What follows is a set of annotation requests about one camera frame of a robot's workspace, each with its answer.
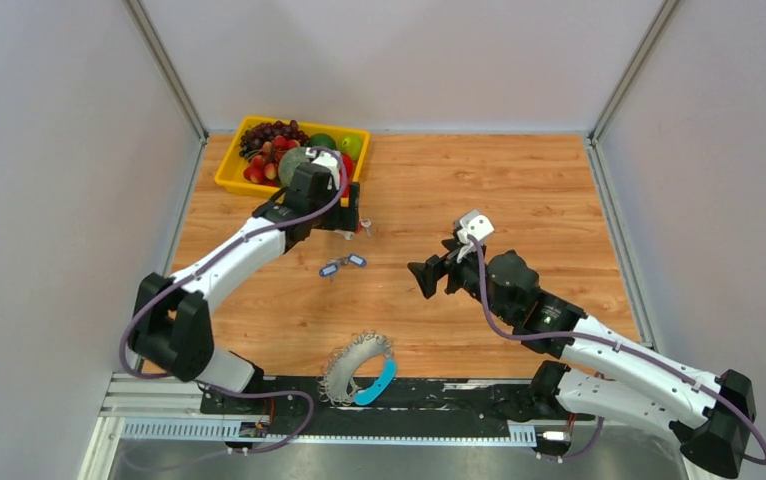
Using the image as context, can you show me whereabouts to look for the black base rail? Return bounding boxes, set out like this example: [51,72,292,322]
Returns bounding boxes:
[195,376,571,444]

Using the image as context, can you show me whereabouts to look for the red apple upper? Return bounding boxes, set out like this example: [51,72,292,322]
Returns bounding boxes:
[341,153,355,181]

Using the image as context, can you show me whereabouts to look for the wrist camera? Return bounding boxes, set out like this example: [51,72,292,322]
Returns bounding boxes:
[304,146,344,190]
[454,210,494,263]

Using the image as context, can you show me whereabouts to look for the green netted melon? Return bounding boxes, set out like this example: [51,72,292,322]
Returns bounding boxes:
[278,147,318,187]

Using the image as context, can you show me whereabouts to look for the small red peaches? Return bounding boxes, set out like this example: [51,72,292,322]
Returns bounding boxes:
[240,135,302,187]

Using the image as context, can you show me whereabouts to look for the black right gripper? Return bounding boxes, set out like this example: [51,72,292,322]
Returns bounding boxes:
[407,239,513,325]

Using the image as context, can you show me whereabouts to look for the yellow plastic tray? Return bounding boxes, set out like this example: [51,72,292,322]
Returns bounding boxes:
[215,116,371,198]

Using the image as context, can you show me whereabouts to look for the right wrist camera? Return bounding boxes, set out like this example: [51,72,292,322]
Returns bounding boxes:
[454,210,494,263]

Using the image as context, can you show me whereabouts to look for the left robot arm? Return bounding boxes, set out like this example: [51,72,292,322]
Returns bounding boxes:
[119,150,358,414]

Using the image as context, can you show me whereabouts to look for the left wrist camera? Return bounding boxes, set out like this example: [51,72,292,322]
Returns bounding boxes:
[304,146,344,190]

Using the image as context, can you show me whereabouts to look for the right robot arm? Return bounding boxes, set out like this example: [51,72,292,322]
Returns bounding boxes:
[407,239,756,479]

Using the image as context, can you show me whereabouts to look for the key with blue tag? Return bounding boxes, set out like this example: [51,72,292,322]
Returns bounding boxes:
[319,263,340,280]

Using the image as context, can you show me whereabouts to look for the dark green lime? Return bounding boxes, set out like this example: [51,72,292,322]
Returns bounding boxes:
[306,133,338,150]

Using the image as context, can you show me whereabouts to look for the dark grape bunch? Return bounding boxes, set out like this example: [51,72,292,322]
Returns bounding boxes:
[238,120,309,158]

